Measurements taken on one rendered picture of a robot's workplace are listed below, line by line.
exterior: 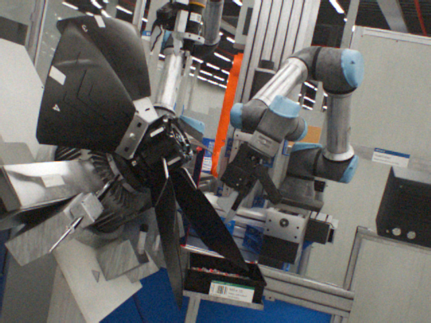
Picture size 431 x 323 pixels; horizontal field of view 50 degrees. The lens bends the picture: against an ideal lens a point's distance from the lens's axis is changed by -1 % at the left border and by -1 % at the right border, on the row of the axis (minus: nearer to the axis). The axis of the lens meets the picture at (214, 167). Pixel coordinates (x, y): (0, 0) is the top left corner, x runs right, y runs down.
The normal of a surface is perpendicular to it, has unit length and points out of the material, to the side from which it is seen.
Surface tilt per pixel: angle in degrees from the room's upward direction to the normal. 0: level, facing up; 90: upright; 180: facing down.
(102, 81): 82
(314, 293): 90
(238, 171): 90
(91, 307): 50
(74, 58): 77
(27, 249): 102
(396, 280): 90
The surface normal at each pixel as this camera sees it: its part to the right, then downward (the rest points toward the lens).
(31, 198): 0.86, -0.46
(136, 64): 0.51, -0.43
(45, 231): -0.08, 0.29
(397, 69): -0.21, 0.05
